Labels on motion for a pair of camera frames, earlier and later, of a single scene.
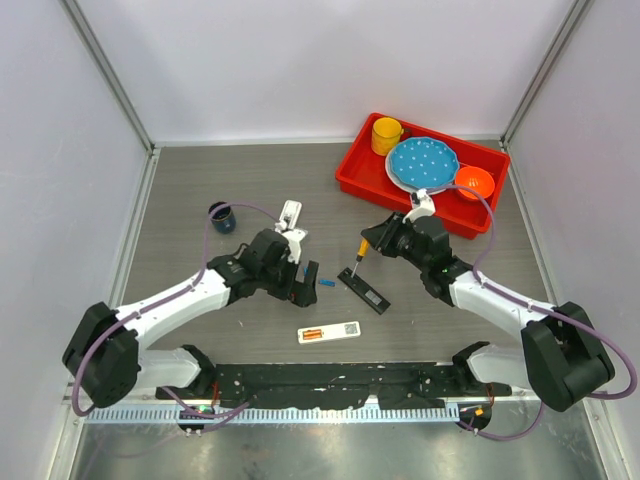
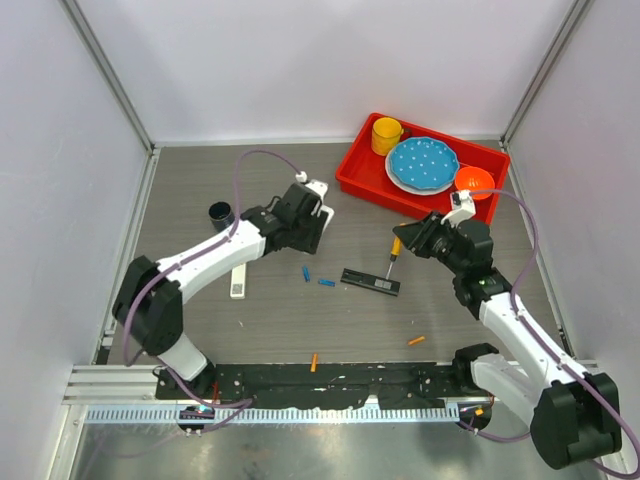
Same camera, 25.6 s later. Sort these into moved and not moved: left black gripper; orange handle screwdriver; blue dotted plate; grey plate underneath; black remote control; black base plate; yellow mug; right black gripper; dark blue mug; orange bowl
Moved: right black gripper; orange handle screwdriver; black remote control; left black gripper
Not moved: black base plate; orange bowl; dark blue mug; blue dotted plate; grey plate underneath; yellow mug
